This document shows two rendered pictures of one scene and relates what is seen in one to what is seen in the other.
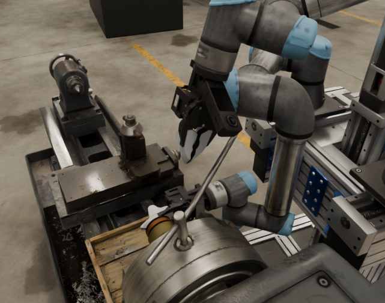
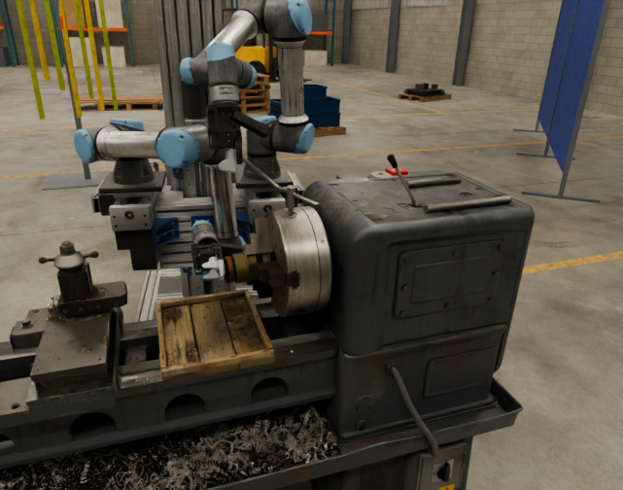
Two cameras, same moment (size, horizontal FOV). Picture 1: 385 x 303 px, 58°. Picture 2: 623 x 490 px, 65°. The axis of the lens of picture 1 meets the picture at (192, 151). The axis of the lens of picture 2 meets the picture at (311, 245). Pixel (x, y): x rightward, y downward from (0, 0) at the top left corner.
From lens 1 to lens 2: 1.27 m
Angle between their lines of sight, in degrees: 68
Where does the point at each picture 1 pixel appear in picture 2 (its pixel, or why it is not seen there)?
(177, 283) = (318, 223)
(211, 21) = (226, 69)
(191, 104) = (235, 128)
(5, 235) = not seen: outside the picture
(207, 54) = (232, 90)
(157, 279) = (308, 232)
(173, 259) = (300, 221)
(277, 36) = (249, 72)
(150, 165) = (112, 286)
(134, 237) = (177, 341)
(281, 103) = not seen: hidden behind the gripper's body
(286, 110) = not seen: hidden behind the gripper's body
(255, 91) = (203, 134)
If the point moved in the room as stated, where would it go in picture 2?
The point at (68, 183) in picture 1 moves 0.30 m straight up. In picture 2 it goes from (65, 363) to (39, 249)
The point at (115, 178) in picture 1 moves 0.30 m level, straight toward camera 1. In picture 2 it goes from (93, 325) to (206, 320)
